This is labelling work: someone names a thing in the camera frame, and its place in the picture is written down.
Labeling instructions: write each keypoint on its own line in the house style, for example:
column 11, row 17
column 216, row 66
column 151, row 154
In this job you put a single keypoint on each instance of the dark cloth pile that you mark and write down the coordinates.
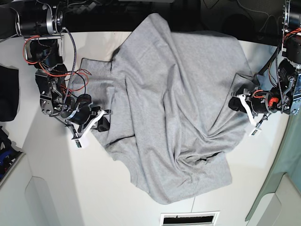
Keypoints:
column 9, row 93

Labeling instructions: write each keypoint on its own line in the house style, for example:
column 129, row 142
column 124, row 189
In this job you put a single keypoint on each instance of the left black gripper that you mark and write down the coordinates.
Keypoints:
column 256, row 99

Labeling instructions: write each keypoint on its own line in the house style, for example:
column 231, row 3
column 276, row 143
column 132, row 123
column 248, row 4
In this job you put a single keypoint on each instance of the white floor vent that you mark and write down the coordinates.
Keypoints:
column 189, row 219

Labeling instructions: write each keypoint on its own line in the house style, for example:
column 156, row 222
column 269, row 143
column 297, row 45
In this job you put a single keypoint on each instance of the grey t-shirt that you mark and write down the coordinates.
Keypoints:
column 169, row 93

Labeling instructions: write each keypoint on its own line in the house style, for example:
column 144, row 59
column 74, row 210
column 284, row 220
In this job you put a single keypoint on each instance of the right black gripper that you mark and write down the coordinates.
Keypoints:
column 102, row 125

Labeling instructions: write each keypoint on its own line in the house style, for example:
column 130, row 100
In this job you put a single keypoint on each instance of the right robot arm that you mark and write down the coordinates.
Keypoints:
column 63, row 92

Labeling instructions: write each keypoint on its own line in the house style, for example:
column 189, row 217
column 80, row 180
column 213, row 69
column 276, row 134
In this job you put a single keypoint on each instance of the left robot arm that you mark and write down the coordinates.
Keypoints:
column 285, row 94

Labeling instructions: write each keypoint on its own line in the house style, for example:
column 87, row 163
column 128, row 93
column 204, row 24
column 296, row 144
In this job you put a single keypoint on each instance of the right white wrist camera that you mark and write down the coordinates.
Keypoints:
column 80, row 137

